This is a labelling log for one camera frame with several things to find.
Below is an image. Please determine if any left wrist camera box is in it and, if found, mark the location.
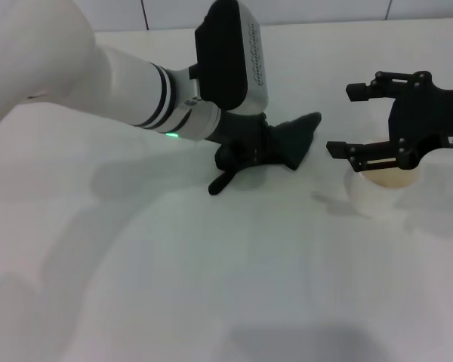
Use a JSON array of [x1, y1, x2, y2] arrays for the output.
[[194, 0, 270, 116]]

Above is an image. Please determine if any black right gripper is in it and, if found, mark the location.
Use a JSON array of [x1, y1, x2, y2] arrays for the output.
[[325, 70, 453, 173]]

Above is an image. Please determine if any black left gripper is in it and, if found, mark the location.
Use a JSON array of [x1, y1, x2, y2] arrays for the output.
[[211, 112, 271, 170]]

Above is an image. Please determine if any dark rag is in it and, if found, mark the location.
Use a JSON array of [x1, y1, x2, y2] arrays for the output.
[[208, 111, 323, 196]]

